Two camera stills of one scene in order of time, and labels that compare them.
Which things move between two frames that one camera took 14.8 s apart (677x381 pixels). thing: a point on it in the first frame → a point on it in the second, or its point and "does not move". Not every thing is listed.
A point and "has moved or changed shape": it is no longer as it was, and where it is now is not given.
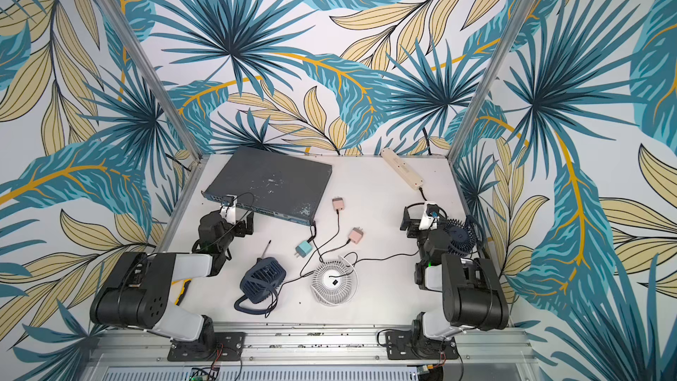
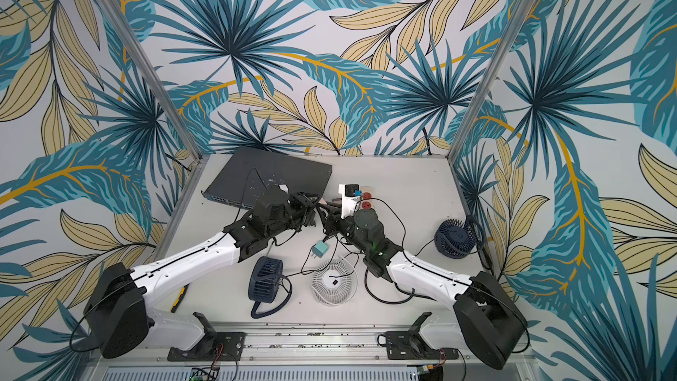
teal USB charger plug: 302,249 has moved or changed shape
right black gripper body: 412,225 → 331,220
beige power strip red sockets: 401,168 → 368,197
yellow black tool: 183,292 does not move
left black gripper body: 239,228 → 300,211
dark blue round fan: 460,236 does not move
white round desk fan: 335,282 does not move
